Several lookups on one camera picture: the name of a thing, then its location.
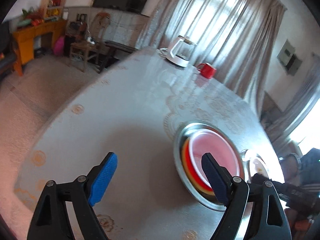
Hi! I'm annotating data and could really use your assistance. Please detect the stainless steel bowl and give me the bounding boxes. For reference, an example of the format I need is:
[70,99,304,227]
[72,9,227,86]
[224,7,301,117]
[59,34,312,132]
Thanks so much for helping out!
[174,120,246,211]

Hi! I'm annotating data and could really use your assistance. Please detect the yellow plastic bowl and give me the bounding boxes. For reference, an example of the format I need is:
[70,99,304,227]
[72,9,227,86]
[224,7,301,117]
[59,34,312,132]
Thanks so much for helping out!
[181,138,215,196]

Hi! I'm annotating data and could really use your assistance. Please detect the white plate red characters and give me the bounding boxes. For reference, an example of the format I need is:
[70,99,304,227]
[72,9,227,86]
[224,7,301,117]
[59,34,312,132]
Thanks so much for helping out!
[240,149,269,183]

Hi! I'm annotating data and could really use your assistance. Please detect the red plastic bowl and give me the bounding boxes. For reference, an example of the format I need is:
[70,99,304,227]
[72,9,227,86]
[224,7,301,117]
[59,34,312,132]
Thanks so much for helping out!
[189,129,242,187]

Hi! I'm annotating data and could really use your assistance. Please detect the person right hand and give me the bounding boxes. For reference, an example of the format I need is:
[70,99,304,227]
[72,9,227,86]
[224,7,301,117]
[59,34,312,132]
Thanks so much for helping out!
[284,207,320,240]

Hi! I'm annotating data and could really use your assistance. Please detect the grey side window curtain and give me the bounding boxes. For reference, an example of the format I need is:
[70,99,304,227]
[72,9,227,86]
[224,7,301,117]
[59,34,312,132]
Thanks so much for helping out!
[266,53,319,153]

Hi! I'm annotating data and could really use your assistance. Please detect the red enamel mug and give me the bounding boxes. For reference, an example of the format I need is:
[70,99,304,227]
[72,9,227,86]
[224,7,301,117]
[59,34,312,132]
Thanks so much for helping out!
[196,63,216,79]

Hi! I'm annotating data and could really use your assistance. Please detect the white glass electric kettle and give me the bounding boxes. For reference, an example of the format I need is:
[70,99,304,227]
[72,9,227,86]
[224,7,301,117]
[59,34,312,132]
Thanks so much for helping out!
[159,35,196,68]

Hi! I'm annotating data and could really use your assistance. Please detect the pink bag on floor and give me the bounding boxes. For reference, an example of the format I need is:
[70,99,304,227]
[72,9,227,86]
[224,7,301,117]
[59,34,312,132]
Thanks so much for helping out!
[53,36,65,56]

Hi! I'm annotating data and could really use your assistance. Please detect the orange wooden desk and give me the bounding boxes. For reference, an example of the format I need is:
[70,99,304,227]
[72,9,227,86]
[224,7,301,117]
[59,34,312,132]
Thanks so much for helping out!
[12,20,67,76]

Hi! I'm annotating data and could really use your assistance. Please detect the small wooden shelf with items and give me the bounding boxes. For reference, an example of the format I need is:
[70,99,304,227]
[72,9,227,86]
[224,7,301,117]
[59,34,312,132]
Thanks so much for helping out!
[39,0,66,21]

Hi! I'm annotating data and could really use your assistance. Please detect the wall electrical panel box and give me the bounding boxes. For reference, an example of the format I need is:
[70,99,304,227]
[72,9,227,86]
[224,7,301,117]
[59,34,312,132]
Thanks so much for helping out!
[277,40,302,76]

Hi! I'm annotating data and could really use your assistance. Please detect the wooden chair by wall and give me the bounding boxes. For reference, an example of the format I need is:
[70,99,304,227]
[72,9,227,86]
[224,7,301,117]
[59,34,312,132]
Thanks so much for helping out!
[69,11,111,73]

